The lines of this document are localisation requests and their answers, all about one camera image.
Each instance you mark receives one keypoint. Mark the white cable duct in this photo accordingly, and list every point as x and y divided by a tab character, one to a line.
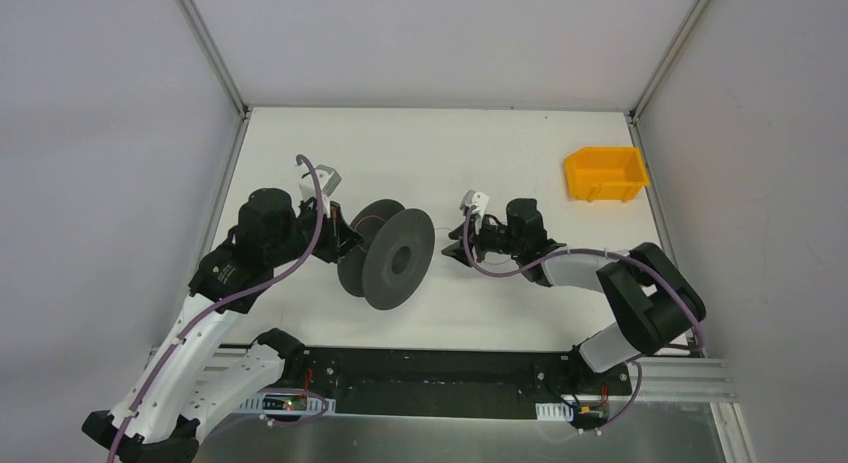
286	404
556	412

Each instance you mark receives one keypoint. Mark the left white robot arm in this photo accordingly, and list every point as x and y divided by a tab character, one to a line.
167	414

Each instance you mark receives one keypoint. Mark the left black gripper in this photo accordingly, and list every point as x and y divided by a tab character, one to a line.
332	231

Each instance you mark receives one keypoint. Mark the orange plastic bin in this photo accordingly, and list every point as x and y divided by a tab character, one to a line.
605	173

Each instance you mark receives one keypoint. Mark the black cable spool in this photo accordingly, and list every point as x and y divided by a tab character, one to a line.
390	264

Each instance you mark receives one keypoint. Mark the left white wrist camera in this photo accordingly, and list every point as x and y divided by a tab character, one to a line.
328	181

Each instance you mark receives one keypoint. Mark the right white cable duct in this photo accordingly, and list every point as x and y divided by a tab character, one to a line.
556	412

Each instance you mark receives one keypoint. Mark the aluminium frame rail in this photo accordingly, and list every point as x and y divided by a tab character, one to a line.
667	378

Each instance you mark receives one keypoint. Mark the left white cable duct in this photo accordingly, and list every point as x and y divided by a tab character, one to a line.
286	404

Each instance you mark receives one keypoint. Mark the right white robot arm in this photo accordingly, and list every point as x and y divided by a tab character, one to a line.
652	302

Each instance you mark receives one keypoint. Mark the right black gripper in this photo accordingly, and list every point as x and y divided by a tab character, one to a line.
478	241

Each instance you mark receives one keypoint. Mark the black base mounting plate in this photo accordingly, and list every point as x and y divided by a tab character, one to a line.
448	384

